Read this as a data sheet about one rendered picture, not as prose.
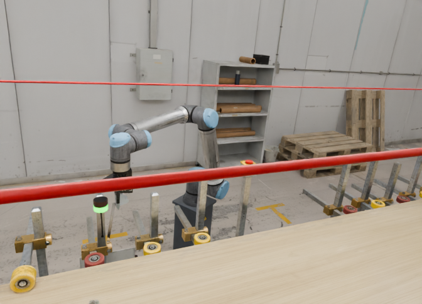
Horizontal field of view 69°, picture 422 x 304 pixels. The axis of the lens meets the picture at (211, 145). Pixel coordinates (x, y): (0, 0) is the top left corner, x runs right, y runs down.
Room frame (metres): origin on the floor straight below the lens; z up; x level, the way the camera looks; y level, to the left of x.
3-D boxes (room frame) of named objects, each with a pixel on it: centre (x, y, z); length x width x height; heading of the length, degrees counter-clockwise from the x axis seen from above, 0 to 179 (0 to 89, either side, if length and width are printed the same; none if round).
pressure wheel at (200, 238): (1.29, 0.00, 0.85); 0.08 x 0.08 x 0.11
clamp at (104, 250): (1.20, 0.50, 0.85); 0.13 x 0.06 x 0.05; 115
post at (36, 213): (1.11, 0.70, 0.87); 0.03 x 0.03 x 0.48; 25
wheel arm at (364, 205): (2.00, -1.04, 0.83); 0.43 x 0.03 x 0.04; 25
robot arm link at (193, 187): (2.18, 0.08, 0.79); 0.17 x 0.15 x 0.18; 58
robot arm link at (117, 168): (1.33, 0.42, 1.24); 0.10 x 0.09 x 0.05; 25
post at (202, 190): (1.43, 0.02, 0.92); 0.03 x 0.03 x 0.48; 25
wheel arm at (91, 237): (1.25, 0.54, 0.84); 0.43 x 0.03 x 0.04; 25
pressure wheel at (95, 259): (1.07, 0.46, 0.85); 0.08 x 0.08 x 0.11
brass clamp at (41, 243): (1.10, 0.72, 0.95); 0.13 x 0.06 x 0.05; 115
